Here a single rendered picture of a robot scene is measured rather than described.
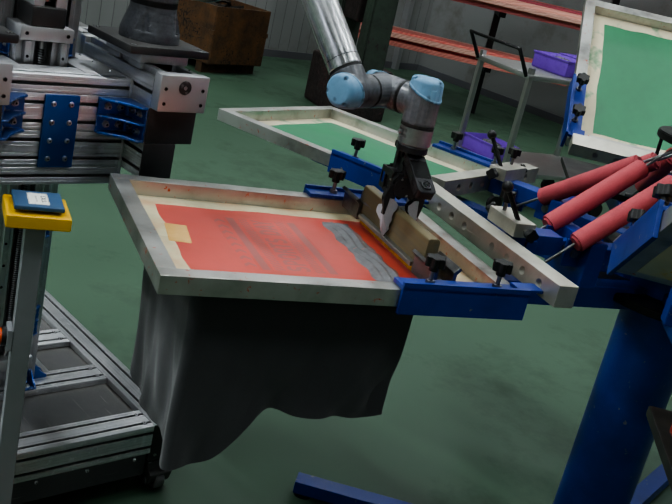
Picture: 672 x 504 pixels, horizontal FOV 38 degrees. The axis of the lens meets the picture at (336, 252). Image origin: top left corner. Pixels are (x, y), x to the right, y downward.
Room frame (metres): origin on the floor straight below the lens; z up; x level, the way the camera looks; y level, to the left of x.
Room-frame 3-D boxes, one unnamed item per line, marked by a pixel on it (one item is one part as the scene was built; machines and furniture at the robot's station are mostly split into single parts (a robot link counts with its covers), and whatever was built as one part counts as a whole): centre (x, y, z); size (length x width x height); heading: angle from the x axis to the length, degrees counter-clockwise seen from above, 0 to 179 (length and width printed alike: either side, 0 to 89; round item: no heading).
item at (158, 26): (2.42, 0.58, 1.31); 0.15 x 0.15 x 0.10
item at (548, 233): (2.26, -0.44, 1.02); 0.17 x 0.06 x 0.05; 116
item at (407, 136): (2.12, -0.11, 1.23); 0.08 x 0.08 x 0.05
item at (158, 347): (1.89, 0.33, 0.74); 0.45 x 0.03 x 0.43; 26
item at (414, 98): (2.13, -0.11, 1.31); 0.09 x 0.08 x 0.11; 56
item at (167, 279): (2.02, 0.07, 0.97); 0.79 x 0.58 x 0.04; 116
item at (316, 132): (2.98, -0.14, 1.05); 1.08 x 0.61 x 0.23; 56
